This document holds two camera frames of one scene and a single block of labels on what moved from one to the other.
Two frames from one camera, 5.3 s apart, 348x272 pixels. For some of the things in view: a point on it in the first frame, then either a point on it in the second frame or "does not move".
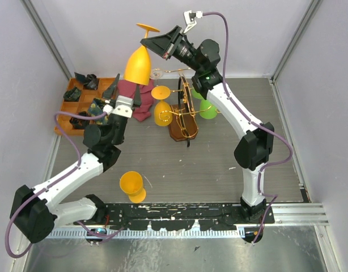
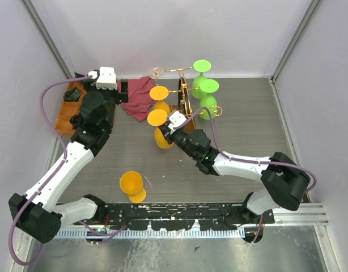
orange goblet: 138,67 -> 156,118
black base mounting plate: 178,216 does not move
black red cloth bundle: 77,123 does not move
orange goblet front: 131,183 does not move
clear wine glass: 156,73 does not move
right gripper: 163,45 -> 168,134
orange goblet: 162,112 does not move
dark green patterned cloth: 72,95 does not move
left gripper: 111,92 -> 121,97
